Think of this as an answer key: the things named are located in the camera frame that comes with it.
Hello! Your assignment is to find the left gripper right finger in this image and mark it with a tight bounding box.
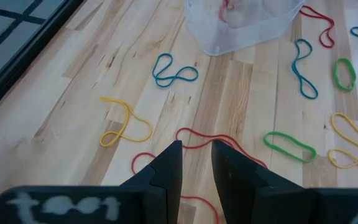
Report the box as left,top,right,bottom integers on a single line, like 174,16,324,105
211,139,306,224

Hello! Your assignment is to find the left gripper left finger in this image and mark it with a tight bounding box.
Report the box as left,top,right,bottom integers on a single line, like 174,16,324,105
119,139,183,224

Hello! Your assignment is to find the red rubber band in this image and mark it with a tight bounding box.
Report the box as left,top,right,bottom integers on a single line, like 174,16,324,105
218,0,233,24
175,127,269,169
131,152,220,224
299,4,336,49

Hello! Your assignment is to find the green rubber band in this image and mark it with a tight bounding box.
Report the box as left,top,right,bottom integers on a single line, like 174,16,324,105
332,57,357,92
263,131,318,164

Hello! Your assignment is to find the yellow rubber band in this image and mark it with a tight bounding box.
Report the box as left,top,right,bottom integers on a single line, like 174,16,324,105
99,96,154,148
328,112,358,172

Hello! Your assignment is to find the black aluminium table frame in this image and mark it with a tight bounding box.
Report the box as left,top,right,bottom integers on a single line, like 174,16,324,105
0,0,84,123

